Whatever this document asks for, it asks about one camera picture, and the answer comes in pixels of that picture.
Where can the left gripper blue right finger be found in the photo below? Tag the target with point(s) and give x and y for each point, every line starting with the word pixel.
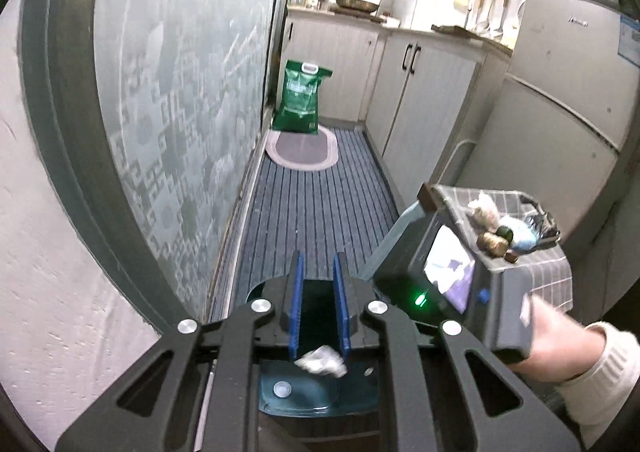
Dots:
pixel 341 306

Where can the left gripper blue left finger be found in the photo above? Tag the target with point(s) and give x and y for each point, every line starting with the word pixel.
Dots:
pixel 296 305

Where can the white tissue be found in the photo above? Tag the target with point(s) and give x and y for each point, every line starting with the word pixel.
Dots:
pixel 323 361

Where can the brown bread piece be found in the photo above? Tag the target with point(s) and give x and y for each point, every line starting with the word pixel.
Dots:
pixel 493 244

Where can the bag with beige contents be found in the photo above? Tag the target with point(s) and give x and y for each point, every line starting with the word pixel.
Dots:
pixel 485 212

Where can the green round lid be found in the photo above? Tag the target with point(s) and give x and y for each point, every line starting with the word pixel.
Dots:
pixel 506 233

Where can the walnut shell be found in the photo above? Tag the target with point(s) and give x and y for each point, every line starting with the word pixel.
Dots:
pixel 510 256

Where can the white knit sleeve forearm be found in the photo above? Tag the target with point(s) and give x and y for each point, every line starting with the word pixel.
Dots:
pixel 604 401

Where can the teal trash bin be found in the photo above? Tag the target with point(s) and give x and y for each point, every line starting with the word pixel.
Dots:
pixel 288 391

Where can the white kitchen cabinet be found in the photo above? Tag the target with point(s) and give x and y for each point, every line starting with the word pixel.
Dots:
pixel 423 97

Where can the person right hand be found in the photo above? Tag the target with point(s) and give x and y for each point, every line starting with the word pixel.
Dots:
pixel 562 349

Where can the wooden table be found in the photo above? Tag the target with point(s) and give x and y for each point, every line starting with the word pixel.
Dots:
pixel 428 197

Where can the striped blue floor rug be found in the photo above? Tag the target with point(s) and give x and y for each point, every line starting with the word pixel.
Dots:
pixel 347 208

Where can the grey checked tablecloth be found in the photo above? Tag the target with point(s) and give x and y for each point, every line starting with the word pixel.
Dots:
pixel 547 270

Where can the oval grey floor mat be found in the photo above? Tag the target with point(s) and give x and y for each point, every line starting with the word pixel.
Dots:
pixel 308 152

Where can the green rice bag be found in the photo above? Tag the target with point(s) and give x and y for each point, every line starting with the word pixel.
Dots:
pixel 298 111

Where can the silver refrigerator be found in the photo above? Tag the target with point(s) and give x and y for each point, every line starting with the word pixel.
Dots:
pixel 564 110

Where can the frosted patterned sliding door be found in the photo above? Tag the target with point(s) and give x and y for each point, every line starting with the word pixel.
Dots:
pixel 146 113

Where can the frying pan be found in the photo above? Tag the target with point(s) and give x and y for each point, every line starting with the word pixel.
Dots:
pixel 362 6

